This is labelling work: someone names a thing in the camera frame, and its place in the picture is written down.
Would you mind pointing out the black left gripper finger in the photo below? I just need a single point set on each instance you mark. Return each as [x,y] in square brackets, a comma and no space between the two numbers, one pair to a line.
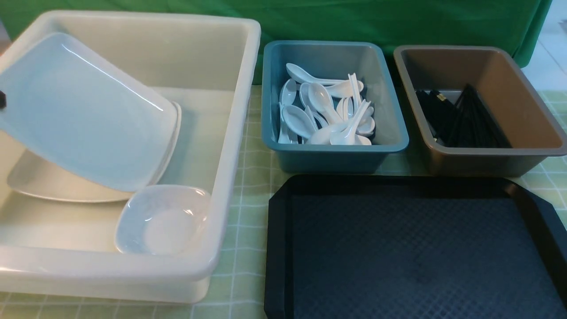
[3,100]

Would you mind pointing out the white square rice plate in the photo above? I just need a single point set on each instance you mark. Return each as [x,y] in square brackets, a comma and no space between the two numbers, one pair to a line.
[71,107]

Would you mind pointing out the white soup spoon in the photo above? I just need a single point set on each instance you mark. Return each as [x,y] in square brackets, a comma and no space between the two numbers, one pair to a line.
[348,135]

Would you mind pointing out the white square plate in tub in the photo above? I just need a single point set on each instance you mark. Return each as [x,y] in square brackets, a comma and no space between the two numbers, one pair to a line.
[44,186]

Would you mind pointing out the large white plastic tub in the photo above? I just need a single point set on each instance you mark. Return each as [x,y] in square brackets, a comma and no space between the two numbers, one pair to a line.
[204,63]

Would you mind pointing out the small white bowl in tub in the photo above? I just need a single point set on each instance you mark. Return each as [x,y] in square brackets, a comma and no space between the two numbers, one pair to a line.
[162,220]

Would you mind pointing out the white spoon left centre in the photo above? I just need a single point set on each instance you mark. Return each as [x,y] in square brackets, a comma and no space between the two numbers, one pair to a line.
[298,121]

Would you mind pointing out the white spoon top of bin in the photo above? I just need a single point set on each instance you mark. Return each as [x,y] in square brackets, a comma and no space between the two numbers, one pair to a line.
[299,75]

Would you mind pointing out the green checkered tablecloth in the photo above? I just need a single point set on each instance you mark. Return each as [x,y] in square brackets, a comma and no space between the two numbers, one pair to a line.
[236,289]

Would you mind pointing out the white spoon front diagonal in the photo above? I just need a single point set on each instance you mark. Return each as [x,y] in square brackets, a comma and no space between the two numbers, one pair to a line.
[364,130]

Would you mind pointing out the teal plastic bin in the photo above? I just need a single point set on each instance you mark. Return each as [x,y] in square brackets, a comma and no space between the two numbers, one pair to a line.
[367,77]

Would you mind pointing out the black serving tray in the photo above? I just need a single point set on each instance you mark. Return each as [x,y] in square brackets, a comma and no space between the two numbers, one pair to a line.
[413,247]

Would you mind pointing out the pile of black chopsticks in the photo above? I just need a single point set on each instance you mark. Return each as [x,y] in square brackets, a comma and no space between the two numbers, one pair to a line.
[465,123]

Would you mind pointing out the brown plastic bin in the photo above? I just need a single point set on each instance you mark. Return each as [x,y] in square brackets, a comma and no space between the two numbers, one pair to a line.
[532,130]

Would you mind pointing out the green backdrop cloth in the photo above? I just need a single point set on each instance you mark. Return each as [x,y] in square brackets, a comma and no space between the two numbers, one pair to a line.
[510,25]

